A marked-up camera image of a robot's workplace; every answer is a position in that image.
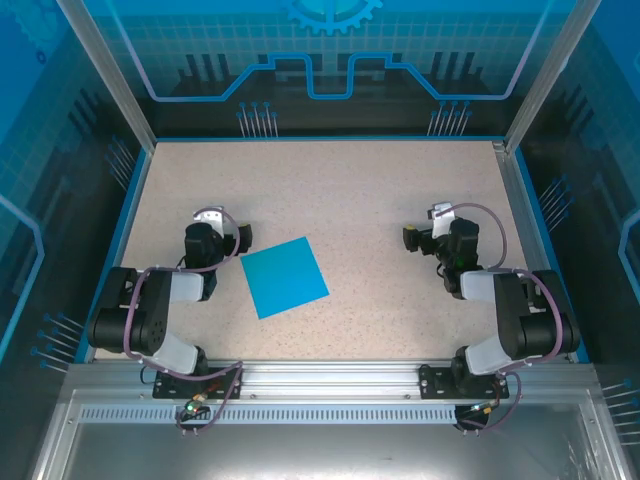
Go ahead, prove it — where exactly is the blue paper sheet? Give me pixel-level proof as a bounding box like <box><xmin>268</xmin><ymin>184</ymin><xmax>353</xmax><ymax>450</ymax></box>
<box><xmin>240</xmin><ymin>236</ymin><xmax>331</xmax><ymax>321</ymax></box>

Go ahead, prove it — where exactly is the blue table edge strip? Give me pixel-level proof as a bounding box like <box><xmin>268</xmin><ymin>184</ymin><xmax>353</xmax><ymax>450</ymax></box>
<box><xmin>512</xmin><ymin>147</ymin><xmax>592</xmax><ymax>364</ymax></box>
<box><xmin>73</xmin><ymin>144</ymin><xmax>157</xmax><ymax>364</ymax></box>

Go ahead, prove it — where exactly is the grey metal tray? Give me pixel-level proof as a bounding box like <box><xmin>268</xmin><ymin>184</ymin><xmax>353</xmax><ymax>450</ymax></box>
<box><xmin>29</xmin><ymin>389</ymin><xmax>626</xmax><ymax>480</ymax></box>

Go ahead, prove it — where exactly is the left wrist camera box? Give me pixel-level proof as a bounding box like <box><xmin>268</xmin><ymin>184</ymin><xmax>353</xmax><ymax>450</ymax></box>
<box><xmin>192</xmin><ymin>205</ymin><xmax>226</xmax><ymax>235</ymax></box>

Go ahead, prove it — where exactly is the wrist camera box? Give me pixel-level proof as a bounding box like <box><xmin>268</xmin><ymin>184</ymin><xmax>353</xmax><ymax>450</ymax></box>
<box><xmin>427</xmin><ymin>202</ymin><xmax>459</xmax><ymax>240</ymax></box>
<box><xmin>192</xmin><ymin>205</ymin><xmax>226</xmax><ymax>235</ymax></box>

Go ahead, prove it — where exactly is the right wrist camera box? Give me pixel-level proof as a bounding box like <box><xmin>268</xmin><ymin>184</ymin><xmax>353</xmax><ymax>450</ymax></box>
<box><xmin>427</xmin><ymin>202</ymin><xmax>459</xmax><ymax>240</ymax></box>

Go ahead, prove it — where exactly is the aluminium side rail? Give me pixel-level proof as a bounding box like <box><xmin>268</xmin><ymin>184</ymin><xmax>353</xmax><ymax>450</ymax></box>
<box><xmin>491</xmin><ymin>141</ymin><xmax>576</xmax><ymax>362</ymax></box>

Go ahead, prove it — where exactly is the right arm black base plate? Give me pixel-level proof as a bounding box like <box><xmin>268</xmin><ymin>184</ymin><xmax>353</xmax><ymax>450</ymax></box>
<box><xmin>418</xmin><ymin>363</ymin><xmax>511</xmax><ymax>400</ymax></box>

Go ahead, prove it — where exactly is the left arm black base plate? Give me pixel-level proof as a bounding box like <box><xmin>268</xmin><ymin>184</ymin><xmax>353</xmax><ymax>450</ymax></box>
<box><xmin>152</xmin><ymin>367</ymin><xmax>244</xmax><ymax>400</ymax></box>

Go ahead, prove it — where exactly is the aluminium mounting rail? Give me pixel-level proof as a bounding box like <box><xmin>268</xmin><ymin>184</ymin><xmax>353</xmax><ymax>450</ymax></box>
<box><xmin>64</xmin><ymin>360</ymin><xmax>599</xmax><ymax>399</ymax></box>

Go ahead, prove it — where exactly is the slotted grey cable duct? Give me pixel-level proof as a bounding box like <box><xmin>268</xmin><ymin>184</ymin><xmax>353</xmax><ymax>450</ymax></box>
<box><xmin>79</xmin><ymin>405</ymin><xmax>461</xmax><ymax>424</ymax></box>

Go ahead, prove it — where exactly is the aluminium frame post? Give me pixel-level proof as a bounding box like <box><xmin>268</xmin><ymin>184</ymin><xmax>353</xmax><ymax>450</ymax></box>
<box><xmin>55</xmin><ymin>0</ymin><xmax>157</xmax><ymax>154</ymax></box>
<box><xmin>503</xmin><ymin>0</ymin><xmax>605</xmax><ymax>154</ymax></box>

